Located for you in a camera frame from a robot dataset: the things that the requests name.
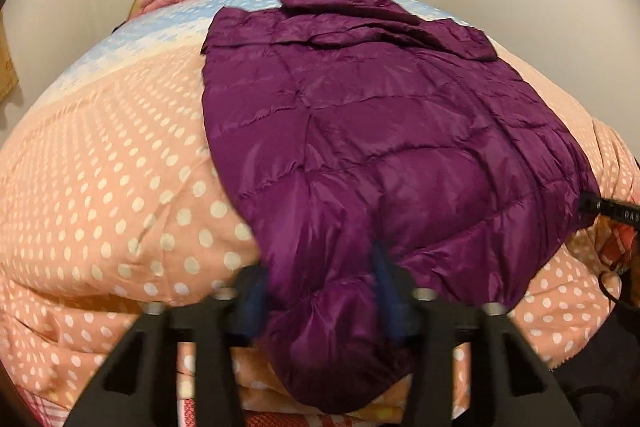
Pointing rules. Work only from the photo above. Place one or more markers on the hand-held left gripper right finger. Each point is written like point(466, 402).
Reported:
point(385, 292)

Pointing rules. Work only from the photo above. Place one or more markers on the red plaid blanket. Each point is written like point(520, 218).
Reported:
point(622, 249)

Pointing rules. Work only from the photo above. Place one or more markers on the large dark cloth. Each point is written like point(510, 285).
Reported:
point(600, 382)

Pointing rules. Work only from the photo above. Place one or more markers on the beige floral curtain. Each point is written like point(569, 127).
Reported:
point(6, 67)

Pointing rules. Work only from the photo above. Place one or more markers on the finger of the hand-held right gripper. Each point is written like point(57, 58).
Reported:
point(615, 210)

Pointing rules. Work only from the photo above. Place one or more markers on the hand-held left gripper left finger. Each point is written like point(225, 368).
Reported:
point(252, 302)

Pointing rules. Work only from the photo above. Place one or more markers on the polka-dot bed sheet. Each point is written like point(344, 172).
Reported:
point(125, 157)

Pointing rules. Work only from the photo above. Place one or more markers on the purple hooded puffer jacket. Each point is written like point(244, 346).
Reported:
point(375, 132)

